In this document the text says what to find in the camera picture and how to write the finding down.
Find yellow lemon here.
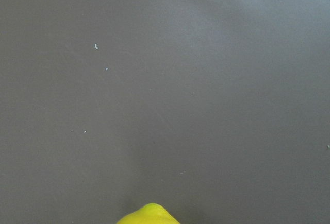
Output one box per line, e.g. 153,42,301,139
117,203,179,224

